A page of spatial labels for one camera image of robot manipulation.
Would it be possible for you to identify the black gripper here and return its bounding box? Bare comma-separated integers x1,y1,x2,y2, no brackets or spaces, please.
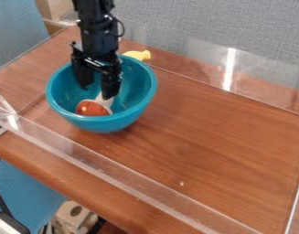
70,41,122,100

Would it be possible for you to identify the brown capped toy mushroom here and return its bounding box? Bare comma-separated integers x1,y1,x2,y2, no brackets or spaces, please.
77,93,114,116

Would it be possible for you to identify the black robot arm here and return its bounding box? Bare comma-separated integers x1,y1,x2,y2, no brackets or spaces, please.
71,0,123,100

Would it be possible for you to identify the blue plastic bowl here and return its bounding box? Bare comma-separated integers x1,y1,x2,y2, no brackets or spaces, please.
46,50,158,133

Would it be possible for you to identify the yellow toy object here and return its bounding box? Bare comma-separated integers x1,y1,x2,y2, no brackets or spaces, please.
123,50,151,61

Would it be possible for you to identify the clear acrylic front barrier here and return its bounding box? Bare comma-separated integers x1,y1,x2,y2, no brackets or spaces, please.
0,94,262,234

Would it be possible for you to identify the white block with hole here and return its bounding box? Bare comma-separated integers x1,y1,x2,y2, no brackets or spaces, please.
53,201,98,234

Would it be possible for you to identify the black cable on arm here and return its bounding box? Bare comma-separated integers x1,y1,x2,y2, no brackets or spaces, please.
107,13,127,38

